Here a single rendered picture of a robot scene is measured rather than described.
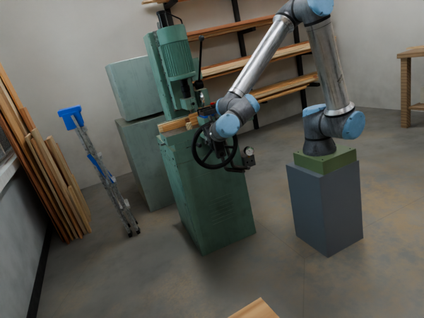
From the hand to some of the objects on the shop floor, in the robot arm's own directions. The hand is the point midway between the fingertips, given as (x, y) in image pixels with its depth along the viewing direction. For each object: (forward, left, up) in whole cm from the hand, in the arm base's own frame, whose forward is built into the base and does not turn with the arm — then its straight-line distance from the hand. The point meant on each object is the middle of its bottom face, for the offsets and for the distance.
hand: (209, 142), depth 152 cm
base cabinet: (-4, -63, -88) cm, 108 cm away
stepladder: (+70, -105, -89) cm, 154 cm away
